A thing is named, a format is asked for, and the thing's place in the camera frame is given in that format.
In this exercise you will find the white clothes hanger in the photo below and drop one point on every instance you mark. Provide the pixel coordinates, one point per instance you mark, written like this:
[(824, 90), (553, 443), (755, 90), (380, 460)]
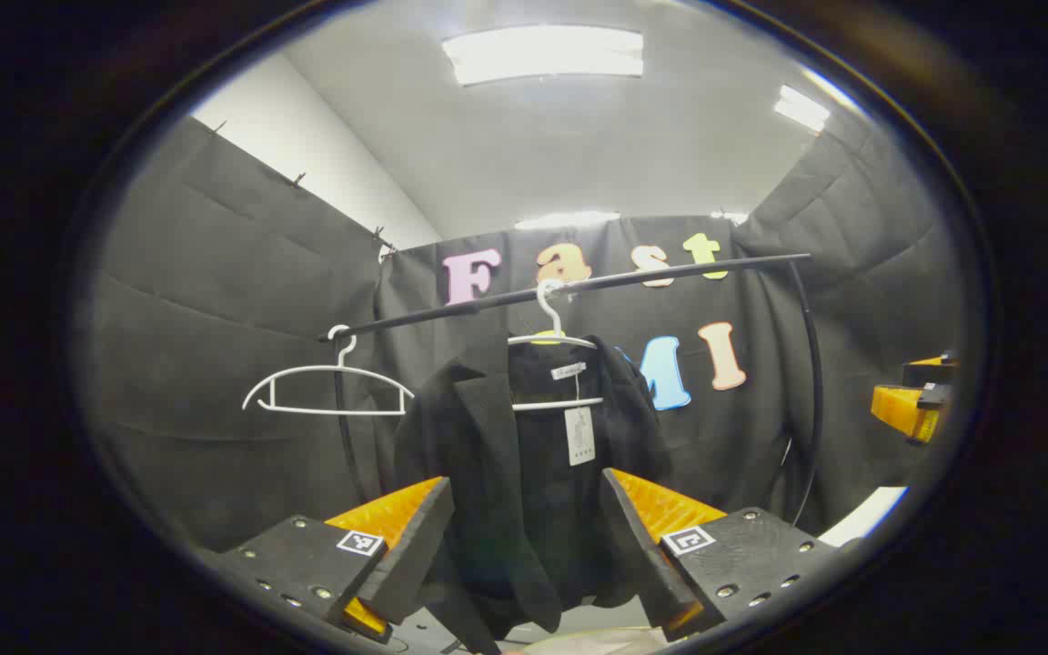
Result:
[(333, 411), (557, 403)]

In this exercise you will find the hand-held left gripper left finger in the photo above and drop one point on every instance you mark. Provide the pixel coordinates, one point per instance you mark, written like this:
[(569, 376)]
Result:
[(415, 555)]

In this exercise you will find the black backdrop cloth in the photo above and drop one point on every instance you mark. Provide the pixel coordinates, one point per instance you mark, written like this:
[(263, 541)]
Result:
[(215, 318)]

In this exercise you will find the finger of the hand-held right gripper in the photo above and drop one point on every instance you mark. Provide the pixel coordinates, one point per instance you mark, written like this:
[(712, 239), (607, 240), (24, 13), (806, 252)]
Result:
[(901, 411), (932, 374)]

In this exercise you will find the large ceiling light panel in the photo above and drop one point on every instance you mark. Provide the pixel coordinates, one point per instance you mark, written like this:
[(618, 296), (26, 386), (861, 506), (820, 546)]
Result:
[(542, 55)]

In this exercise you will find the black knit jacket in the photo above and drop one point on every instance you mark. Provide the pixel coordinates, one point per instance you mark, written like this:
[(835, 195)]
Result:
[(478, 455)]

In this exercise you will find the small ceiling light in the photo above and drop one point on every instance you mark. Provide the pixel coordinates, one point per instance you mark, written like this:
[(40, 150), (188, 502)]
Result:
[(730, 216)]

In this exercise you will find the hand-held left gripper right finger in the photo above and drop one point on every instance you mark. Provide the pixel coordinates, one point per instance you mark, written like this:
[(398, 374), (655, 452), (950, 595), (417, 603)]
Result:
[(642, 555)]

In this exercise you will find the black metal clothes rack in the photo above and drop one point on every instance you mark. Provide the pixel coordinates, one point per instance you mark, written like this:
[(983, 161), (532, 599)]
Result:
[(760, 262)]

